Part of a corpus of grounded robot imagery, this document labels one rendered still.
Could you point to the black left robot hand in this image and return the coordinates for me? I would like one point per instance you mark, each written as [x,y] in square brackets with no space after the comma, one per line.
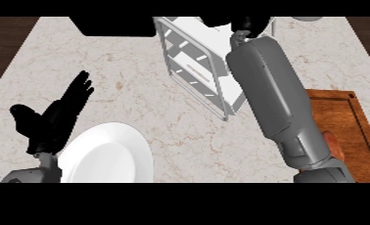
[56,118]

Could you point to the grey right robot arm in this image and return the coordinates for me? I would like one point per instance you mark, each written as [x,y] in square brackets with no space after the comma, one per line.
[274,98]

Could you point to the grey round object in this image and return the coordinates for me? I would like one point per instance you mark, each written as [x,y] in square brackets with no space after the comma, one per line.
[306,18]

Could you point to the black appliance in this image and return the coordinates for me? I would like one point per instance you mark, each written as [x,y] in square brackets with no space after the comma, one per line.
[117,26]

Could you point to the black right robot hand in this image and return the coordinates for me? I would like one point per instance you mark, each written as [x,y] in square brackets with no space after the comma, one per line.
[249,24]

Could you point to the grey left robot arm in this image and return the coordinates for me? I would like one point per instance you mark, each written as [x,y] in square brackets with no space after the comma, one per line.
[34,172]

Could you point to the brown wooden cutting board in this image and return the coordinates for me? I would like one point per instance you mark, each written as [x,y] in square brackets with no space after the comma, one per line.
[345,127]

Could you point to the white round plate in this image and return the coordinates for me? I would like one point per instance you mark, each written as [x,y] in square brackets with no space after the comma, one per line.
[107,156]

